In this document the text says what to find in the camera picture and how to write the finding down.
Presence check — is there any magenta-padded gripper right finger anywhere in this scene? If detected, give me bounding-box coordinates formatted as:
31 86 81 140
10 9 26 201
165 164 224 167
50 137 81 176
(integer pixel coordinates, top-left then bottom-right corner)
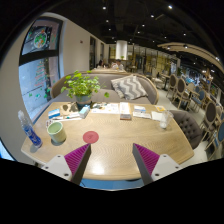
132 143 184 186

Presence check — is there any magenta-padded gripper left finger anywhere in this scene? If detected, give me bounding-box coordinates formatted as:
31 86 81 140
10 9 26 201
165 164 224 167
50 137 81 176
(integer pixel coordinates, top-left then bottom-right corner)
40 143 92 186

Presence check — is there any clear blue-label water bottle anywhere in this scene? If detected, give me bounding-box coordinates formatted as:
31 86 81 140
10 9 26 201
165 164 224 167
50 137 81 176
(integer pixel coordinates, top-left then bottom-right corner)
17 110 44 149

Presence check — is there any pale green mug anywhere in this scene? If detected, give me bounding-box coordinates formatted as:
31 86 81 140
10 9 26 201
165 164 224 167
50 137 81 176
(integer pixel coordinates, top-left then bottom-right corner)
46 120 68 145

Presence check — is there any flat round red coaster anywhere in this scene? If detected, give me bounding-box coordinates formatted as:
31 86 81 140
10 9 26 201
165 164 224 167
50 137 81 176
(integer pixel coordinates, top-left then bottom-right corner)
82 130 100 145

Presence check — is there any clear drinking glass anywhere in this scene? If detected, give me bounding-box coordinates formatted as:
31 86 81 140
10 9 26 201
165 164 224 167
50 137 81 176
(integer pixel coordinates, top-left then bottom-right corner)
159 110 175 130

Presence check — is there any dark grey tufted chair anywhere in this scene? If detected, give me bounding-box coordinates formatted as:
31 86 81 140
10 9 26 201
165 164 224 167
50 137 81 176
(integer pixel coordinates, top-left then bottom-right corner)
169 109 204 150

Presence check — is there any white tube with teal cap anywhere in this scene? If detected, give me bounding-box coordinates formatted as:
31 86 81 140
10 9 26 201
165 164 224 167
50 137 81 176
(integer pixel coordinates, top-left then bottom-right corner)
53 114 81 122

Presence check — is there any white paper napkin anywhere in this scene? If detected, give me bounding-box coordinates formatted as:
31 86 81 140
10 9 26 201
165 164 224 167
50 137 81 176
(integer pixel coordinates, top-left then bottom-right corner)
150 110 164 122

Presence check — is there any small blue white box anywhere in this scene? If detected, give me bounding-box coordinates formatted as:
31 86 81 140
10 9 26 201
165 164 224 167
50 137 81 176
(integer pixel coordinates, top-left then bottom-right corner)
47 108 62 120

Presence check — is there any white paper sheet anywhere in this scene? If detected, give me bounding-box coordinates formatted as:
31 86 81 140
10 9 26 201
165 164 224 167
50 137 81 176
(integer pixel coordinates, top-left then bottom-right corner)
132 111 153 120

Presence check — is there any small yellow card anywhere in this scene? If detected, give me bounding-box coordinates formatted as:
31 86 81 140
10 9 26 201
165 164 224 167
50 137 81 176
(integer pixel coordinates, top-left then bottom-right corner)
154 105 167 113

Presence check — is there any light blue tissue pack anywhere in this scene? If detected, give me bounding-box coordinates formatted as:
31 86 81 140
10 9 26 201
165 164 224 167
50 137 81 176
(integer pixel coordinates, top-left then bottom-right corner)
78 105 92 119

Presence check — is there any white orange carton box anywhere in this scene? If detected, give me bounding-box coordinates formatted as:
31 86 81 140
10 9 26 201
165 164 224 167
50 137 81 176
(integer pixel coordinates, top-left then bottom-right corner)
119 101 132 121

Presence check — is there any white printed leaflet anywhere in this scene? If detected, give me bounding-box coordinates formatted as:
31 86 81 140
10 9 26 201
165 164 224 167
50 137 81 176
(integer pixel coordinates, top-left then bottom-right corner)
90 102 120 115

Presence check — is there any group of dining chairs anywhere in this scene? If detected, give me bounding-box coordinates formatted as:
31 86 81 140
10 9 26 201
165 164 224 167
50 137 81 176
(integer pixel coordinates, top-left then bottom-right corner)
165 73 224 161

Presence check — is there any green potted plant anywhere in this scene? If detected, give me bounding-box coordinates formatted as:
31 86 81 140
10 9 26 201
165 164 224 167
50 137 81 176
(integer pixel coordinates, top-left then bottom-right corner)
60 69 110 108

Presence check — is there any grey white chevron pillow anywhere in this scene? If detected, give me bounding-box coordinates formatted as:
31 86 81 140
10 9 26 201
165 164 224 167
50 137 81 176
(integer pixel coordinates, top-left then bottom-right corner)
110 74 149 101

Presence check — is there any grey curved sofa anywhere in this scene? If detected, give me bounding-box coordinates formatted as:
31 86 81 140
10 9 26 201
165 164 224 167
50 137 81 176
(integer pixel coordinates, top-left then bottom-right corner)
49 71 160 106

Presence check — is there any window with festive decals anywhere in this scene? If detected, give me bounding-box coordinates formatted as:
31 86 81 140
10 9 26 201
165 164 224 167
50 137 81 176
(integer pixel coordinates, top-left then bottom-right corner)
18 16 64 123

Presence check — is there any person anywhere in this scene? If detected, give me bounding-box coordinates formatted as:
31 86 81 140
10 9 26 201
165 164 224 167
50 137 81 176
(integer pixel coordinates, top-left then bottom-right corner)
111 58 125 71

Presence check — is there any white round column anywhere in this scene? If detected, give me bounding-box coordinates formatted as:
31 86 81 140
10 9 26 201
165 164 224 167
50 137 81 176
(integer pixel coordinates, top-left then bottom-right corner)
115 39 129 62

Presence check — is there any group of ceiling lights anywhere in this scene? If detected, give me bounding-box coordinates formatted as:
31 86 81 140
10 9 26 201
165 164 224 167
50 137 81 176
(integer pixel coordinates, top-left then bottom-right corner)
99 3 221 63

